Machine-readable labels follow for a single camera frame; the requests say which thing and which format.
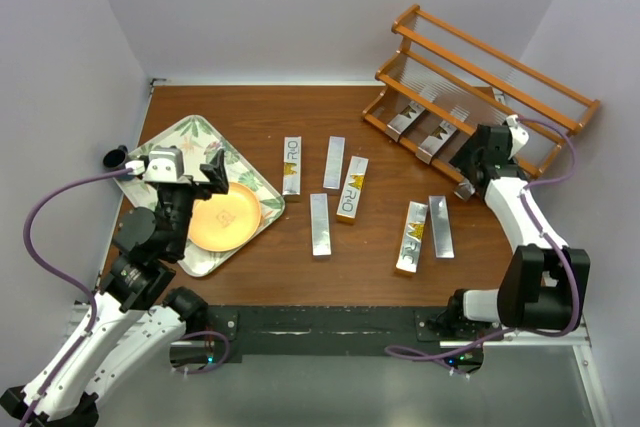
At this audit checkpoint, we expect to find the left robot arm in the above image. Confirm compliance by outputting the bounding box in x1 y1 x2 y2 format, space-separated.
1 146 229 426

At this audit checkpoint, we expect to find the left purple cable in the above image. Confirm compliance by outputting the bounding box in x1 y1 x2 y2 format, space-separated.
14 169 231 427

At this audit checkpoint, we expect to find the silver gold R&O toothpaste box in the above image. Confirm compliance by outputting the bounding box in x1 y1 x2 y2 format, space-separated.
282 136 302 202

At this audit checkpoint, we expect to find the aluminium frame rail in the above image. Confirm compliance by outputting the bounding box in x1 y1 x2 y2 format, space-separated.
94 328 611 426

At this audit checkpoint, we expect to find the orange round plate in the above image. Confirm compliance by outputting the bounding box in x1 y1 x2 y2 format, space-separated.
188 182 262 252

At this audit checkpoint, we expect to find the silver toothpaste box upper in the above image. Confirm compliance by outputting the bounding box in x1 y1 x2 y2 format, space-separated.
323 136 346 192

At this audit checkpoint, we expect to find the silver angled R&O box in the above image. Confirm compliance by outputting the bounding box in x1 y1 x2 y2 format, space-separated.
385 101 427 142

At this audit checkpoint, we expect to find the gold R&O box right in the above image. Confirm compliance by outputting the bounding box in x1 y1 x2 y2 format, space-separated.
395 201 428 275

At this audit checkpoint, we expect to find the wooden tiered shelf rack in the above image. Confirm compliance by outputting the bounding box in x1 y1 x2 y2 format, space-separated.
362 4 600 182

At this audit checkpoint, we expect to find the silver toothpaste box lower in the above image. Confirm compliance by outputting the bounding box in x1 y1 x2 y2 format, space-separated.
310 193 331 257

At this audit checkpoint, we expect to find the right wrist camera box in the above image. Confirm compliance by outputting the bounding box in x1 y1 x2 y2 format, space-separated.
504 114 529 158

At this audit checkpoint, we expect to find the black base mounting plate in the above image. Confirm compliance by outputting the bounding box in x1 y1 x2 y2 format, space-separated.
169 304 504 373

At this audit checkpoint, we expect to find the silver box far right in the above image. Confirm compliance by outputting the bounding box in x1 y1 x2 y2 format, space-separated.
429 196 455 259

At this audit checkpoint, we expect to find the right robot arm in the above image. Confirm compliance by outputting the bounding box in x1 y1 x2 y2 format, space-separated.
445 115 590 340

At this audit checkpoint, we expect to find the dark blue mug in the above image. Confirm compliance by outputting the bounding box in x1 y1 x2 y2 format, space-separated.
102 145 129 172

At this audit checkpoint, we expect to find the gold R&O box centre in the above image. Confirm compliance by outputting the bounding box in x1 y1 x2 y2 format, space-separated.
336 156 369 223

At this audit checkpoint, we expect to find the floral leaf pattern tray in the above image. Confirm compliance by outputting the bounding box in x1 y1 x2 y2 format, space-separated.
115 115 285 277

